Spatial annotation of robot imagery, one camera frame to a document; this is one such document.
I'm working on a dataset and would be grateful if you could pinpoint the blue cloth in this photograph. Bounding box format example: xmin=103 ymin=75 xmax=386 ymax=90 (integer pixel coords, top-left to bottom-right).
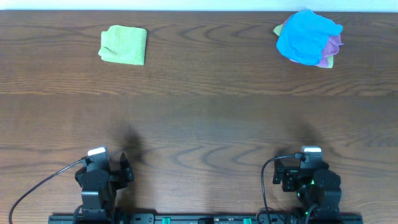
xmin=275 ymin=9 xmax=344 ymax=66

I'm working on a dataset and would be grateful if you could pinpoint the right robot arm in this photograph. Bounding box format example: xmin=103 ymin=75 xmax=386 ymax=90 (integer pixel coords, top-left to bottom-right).
xmin=272 ymin=152 xmax=342 ymax=223

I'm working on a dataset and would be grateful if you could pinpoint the left black cable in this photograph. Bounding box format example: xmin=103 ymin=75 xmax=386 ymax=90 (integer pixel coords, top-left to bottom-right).
xmin=8 ymin=158 xmax=88 ymax=224

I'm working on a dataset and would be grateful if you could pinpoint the right black cable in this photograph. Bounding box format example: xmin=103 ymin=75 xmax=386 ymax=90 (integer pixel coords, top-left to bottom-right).
xmin=256 ymin=152 xmax=307 ymax=224

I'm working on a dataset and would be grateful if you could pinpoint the folded green cloth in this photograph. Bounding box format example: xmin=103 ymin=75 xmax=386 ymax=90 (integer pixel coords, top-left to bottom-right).
xmin=98 ymin=25 xmax=147 ymax=65

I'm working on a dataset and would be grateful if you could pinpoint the black cable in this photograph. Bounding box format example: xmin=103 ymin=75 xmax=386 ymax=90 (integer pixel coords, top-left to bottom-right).
xmin=8 ymin=158 xmax=88 ymax=224
xmin=256 ymin=152 xmax=307 ymax=224

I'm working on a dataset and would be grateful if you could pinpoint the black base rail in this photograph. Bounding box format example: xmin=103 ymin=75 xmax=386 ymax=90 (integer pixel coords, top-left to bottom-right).
xmin=48 ymin=213 xmax=364 ymax=224

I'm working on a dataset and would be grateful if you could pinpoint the purple cloth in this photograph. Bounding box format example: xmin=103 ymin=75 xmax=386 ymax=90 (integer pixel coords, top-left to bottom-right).
xmin=282 ymin=14 xmax=344 ymax=68

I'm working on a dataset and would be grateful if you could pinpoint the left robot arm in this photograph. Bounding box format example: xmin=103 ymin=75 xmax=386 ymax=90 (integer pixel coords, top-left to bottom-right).
xmin=72 ymin=152 xmax=134 ymax=223

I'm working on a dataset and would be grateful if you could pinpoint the green cloth under pile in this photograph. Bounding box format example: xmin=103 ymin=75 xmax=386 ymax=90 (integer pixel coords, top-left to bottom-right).
xmin=274 ymin=24 xmax=334 ymax=68

